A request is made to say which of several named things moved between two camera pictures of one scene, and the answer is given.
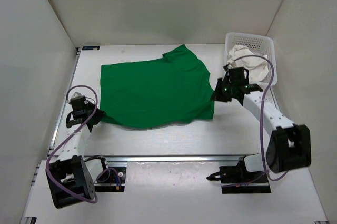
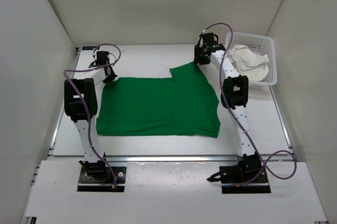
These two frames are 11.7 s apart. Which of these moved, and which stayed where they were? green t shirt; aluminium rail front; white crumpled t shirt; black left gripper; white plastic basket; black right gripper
Moved: black right gripper; green t shirt; black left gripper
Stayed: white crumpled t shirt; white plastic basket; aluminium rail front
